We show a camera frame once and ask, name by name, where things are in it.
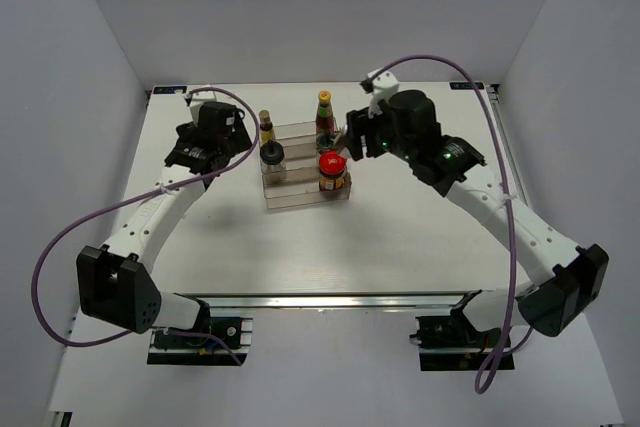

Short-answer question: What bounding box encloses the blue corner sticker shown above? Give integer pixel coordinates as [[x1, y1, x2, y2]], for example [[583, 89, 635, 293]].
[[449, 82, 485, 90], [152, 85, 187, 95]]

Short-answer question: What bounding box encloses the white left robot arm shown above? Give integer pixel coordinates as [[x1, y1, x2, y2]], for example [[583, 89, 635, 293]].
[[76, 101, 252, 346]]

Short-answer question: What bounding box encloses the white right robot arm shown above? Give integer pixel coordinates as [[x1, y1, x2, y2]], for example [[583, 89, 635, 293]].
[[343, 90, 609, 337]]

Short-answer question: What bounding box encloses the clear tiered acrylic rack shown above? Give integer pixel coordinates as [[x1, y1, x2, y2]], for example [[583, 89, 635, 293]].
[[260, 121, 352, 210]]

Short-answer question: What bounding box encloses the green-label hot sauce bottle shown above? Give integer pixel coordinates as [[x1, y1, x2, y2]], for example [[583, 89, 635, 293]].
[[315, 90, 335, 135]]

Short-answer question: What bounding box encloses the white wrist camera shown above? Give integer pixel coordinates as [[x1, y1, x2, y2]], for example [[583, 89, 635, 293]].
[[183, 90, 217, 118], [360, 70, 399, 118]]

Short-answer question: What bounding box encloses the blue right corner sticker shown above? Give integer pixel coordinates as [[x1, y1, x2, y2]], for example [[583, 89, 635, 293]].
[[449, 82, 485, 90]]

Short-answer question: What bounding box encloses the red-lid chili sauce jar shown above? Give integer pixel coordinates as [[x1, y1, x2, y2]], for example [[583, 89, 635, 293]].
[[318, 151, 347, 191]]

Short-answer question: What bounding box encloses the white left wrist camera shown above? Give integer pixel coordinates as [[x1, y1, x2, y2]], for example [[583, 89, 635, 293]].
[[183, 90, 217, 118]]

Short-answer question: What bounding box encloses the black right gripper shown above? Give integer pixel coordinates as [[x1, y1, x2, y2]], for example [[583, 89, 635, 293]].
[[342, 102, 415, 164]]

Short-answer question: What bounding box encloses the blue left corner sticker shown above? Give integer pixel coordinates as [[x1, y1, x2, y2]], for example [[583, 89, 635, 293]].
[[152, 85, 187, 95]]

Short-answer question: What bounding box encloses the aluminium table front rail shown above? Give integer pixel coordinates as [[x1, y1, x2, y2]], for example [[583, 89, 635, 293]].
[[187, 292, 465, 309]]

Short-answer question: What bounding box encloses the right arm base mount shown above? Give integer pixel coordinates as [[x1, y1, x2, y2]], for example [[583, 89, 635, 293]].
[[406, 290, 514, 372]]

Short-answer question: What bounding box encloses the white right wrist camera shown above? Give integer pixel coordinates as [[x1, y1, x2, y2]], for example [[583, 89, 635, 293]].
[[360, 70, 399, 118]]

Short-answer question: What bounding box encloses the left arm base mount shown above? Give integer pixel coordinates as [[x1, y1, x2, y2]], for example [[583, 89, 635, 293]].
[[147, 315, 253, 367]]

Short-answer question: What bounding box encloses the white-lid red-label jar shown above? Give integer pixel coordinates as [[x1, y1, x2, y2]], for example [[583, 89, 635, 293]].
[[316, 131, 338, 155]]

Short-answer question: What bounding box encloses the small yellow-label brown bottle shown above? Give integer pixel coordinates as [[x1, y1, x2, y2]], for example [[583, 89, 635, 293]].
[[258, 109, 276, 145]]

